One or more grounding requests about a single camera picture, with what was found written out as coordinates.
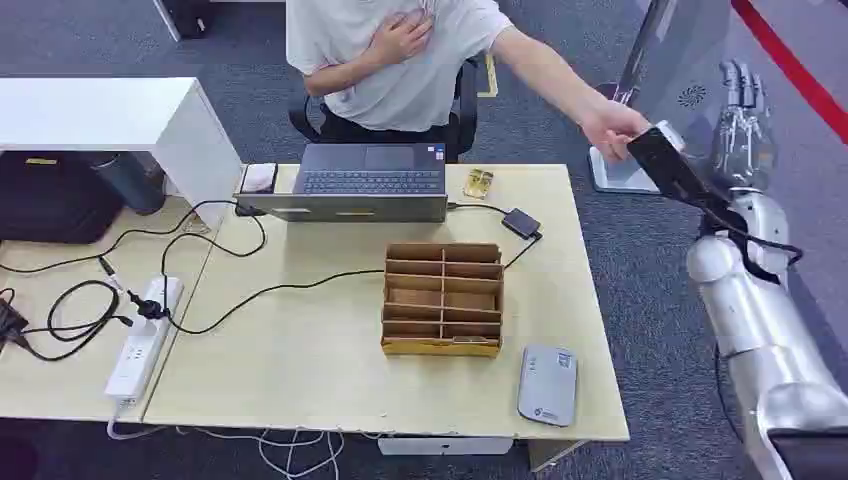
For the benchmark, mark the person's right hand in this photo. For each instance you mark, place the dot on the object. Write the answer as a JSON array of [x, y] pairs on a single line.
[[401, 36]]

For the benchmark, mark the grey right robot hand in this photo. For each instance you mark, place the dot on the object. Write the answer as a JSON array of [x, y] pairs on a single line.
[[743, 142]]

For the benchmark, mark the person's left hand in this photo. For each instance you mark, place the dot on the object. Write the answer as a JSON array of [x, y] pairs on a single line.
[[613, 126]]

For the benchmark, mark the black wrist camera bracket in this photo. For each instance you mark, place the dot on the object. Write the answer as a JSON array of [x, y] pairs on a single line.
[[666, 166]]

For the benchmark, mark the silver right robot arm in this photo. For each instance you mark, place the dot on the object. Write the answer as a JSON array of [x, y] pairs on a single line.
[[748, 311]]

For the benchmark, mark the person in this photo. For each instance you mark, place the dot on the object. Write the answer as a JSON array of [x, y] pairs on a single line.
[[397, 86]]

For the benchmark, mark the grey standing panel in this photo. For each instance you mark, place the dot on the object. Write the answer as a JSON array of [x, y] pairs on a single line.
[[676, 73]]

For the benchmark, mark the yellow floor object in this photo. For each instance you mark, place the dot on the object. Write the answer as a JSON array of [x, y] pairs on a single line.
[[489, 76]]

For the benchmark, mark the black office chair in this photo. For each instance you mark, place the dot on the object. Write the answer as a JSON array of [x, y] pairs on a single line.
[[467, 112]]

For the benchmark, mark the black power adapter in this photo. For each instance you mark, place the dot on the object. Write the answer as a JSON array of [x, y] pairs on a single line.
[[521, 223]]

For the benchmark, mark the yellow snack packet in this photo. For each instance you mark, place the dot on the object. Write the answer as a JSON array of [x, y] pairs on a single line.
[[478, 183]]

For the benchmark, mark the grey laptop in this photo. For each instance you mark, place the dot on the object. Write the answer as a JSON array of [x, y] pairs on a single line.
[[371, 185]]

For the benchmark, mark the white computer mouse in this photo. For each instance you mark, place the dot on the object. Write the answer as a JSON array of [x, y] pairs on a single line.
[[258, 177]]

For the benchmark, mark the dark cabinet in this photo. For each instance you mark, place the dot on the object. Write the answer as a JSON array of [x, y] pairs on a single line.
[[189, 16]]

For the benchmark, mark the wooden card box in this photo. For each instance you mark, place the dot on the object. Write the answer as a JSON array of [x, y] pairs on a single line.
[[442, 301]]

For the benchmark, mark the white side desk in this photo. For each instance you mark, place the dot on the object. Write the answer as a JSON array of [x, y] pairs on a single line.
[[132, 112]]

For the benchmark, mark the dark waste bin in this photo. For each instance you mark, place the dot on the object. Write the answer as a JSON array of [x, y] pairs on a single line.
[[132, 185]]

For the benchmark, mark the white box under desk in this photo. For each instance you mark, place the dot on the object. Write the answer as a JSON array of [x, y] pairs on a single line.
[[444, 446]]

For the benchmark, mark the black plug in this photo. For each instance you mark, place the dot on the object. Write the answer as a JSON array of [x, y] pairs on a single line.
[[149, 308]]

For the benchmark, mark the black bag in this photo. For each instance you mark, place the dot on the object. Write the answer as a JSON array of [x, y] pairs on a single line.
[[53, 199]]

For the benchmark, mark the white power strip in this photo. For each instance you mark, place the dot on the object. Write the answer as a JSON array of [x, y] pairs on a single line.
[[142, 344]]

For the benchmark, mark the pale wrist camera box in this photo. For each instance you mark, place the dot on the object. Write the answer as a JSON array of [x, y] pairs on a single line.
[[672, 134]]

